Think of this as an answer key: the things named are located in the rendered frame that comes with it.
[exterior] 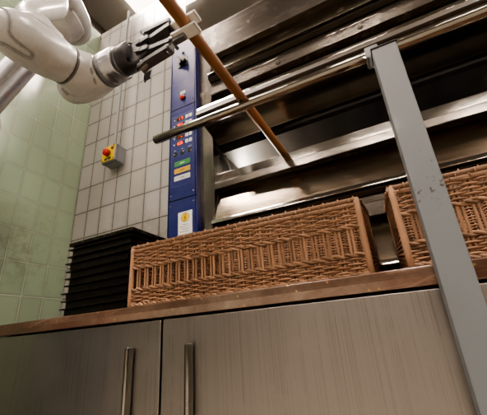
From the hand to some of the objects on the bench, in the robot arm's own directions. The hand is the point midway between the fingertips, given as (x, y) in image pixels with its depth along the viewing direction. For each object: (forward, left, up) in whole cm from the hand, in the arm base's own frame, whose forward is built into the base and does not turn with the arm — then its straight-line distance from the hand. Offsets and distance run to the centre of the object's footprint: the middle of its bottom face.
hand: (186, 27), depth 76 cm
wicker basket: (+61, +37, -61) cm, 94 cm away
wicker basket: (+1, +38, -61) cm, 72 cm away
